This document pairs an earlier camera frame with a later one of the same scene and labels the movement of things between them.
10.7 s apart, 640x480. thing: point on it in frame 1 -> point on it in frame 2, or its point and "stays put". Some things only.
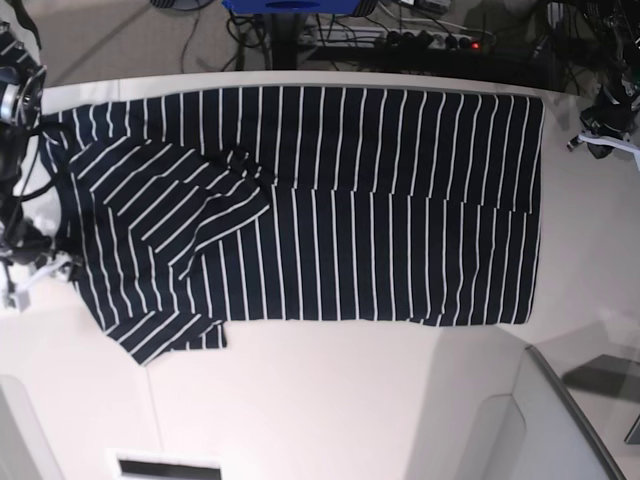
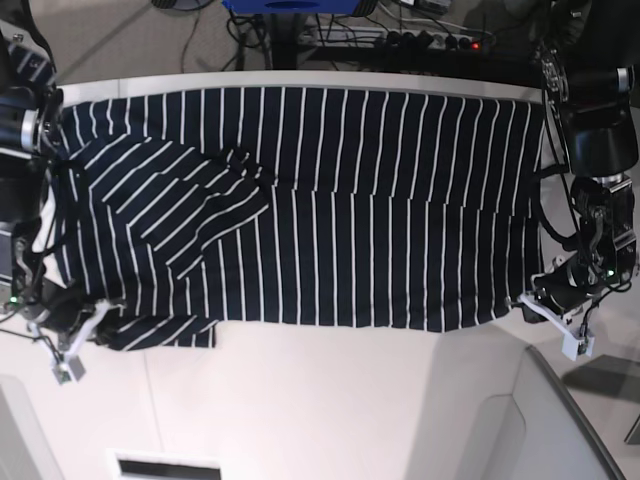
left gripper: (23, 243) -> (73, 318)
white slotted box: (161, 465) stays put
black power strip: (387, 37) stays put
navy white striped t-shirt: (190, 207) stays put
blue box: (292, 6) stays put
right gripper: (607, 116) -> (556, 290)
